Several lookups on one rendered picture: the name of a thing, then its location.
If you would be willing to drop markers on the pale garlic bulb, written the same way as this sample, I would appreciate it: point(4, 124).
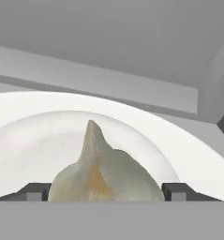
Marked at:
point(101, 175)

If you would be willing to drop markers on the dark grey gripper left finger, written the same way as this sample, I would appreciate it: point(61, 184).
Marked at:
point(35, 190)

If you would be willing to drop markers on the white round plate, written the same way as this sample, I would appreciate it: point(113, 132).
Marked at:
point(38, 137)

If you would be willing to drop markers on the grey microwave oven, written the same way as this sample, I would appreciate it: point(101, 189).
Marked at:
point(116, 40)

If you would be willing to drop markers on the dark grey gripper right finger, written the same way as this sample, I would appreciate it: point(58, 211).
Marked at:
point(176, 191)

